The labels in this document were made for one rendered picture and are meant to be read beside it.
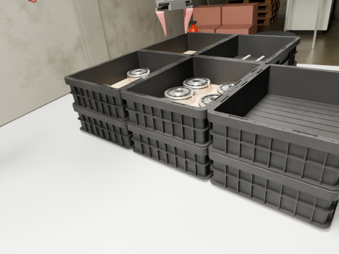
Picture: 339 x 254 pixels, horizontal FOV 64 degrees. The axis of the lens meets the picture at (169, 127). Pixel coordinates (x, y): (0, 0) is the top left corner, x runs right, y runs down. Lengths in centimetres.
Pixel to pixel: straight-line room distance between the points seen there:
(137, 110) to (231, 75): 39
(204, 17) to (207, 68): 388
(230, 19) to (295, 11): 142
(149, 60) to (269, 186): 79
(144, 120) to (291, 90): 49
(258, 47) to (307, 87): 51
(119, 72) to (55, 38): 225
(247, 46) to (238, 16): 334
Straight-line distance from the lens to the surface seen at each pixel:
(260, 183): 69
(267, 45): 138
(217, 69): 104
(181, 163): 79
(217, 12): 483
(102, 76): 115
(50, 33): 337
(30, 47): 322
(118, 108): 88
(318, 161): 60
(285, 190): 67
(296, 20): 576
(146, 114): 79
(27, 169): 102
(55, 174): 94
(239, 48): 144
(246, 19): 472
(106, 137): 102
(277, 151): 61
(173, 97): 90
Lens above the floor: 122
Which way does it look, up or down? 29 degrees down
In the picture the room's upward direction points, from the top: 6 degrees counter-clockwise
